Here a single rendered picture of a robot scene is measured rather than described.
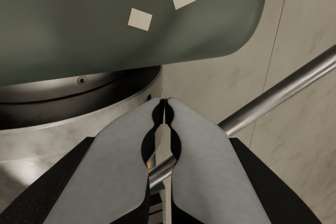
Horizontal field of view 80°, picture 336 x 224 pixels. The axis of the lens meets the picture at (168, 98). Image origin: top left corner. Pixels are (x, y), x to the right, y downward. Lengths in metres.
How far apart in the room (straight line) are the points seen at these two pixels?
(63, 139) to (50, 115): 0.03
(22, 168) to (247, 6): 0.26
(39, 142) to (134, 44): 0.13
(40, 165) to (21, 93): 0.08
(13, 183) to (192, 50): 0.22
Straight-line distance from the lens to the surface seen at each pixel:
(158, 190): 0.88
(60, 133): 0.22
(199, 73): 1.78
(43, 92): 0.25
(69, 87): 0.25
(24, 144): 0.23
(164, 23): 0.17
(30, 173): 0.25
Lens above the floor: 1.41
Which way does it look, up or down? 54 degrees down
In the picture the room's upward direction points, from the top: 142 degrees clockwise
